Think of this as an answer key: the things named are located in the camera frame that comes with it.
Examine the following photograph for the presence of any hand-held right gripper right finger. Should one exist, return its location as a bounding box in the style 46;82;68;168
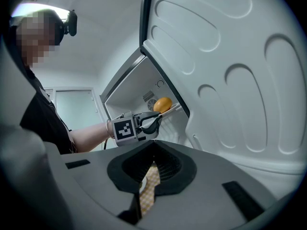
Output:
141;140;286;230

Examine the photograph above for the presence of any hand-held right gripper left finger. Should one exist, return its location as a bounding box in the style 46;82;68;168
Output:
59;140;156;230

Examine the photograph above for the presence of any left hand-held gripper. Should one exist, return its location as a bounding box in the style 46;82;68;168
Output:
111;112;162;148

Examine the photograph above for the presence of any orange round fruit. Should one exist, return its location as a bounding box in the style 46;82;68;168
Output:
153;97;173;114

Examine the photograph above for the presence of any white round plate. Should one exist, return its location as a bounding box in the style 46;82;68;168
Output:
159;103;182;117

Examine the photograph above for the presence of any black mini fridge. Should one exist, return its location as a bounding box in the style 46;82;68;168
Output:
99;0;307;202

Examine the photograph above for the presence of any person's left forearm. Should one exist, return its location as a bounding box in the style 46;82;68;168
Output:
69;121;113;153

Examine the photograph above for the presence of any beige checked tablecloth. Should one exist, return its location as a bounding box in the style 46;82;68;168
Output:
139;166;160;217

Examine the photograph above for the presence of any frosted glass door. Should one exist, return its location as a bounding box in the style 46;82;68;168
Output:
44;87;99;131

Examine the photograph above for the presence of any person's black patterned shirt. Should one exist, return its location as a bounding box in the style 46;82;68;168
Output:
20;66;77;155

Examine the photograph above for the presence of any person's head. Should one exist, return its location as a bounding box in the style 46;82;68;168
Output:
9;8;65;69

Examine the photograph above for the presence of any thin gold bracelet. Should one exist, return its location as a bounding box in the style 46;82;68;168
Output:
106;119;115;139

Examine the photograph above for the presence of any black head-mounted camera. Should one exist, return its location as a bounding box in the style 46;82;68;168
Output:
56;9;79;37

